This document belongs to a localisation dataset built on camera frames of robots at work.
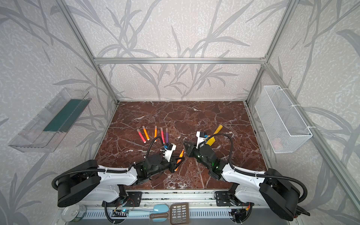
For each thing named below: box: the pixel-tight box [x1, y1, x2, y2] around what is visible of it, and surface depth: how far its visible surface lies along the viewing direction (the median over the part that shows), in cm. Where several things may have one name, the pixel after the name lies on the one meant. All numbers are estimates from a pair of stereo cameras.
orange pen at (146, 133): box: [142, 125, 150, 142], surface depth 101 cm
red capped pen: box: [160, 127, 166, 144], surface depth 101 cm
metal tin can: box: [61, 204, 87, 223], surface depth 67 cm
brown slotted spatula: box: [169, 202, 190, 225], surface depth 71 cm
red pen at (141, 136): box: [136, 128, 147, 144], surface depth 100 cm
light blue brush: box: [127, 204, 170, 222], surface depth 71 cm
